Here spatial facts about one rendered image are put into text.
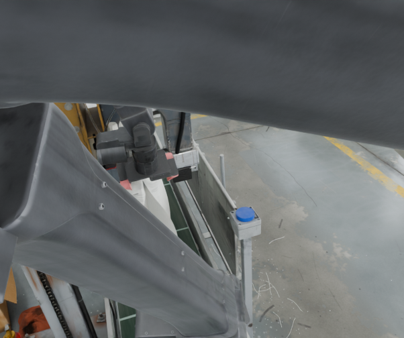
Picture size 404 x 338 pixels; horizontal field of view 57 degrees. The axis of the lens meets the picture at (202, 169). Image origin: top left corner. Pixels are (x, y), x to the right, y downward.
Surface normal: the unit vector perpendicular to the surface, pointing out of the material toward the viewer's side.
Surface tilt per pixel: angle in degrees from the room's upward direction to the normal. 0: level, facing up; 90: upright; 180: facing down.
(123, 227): 77
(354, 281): 0
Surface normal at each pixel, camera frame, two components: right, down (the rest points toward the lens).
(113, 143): 0.19, 0.68
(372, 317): -0.08, -0.84
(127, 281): 0.09, 0.84
